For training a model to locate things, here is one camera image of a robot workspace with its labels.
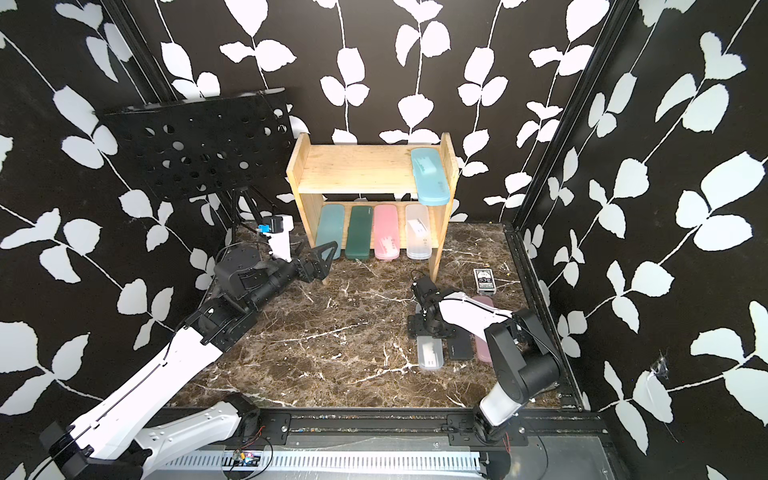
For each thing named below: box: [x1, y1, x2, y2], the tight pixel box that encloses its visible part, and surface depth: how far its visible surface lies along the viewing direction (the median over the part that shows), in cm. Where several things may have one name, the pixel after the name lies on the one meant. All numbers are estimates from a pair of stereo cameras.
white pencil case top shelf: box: [416, 336, 444, 369], surface depth 88 cm
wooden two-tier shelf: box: [286, 132, 460, 281], surface depth 82 cm
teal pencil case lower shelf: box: [316, 204, 344, 260], surface depth 93 cm
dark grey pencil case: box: [447, 325, 475, 360], surface depth 88 cm
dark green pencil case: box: [345, 205, 373, 260], surface depth 90 cm
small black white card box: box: [473, 268, 497, 296], surface depth 103 cm
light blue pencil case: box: [411, 148, 450, 207], surface depth 73 cm
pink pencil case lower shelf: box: [373, 204, 400, 261], surface depth 90 cm
